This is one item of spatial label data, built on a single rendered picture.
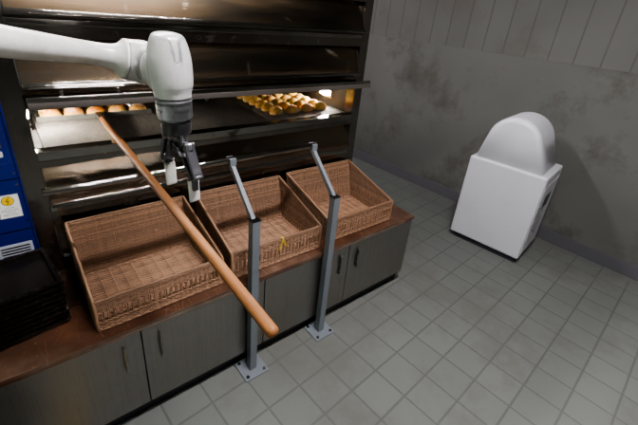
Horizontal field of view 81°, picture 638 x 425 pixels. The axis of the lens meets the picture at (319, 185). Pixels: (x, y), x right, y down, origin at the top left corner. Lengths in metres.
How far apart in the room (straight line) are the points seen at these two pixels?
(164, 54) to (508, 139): 2.86
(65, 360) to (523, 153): 3.14
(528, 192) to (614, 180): 0.81
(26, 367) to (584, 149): 3.94
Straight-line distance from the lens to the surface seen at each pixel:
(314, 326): 2.53
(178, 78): 0.99
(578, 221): 4.12
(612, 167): 3.95
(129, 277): 2.04
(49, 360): 1.80
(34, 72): 1.86
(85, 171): 2.02
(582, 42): 3.93
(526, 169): 3.41
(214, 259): 1.05
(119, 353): 1.88
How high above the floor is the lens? 1.83
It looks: 25 degrees down
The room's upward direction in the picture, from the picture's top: 6 degrees clockwise
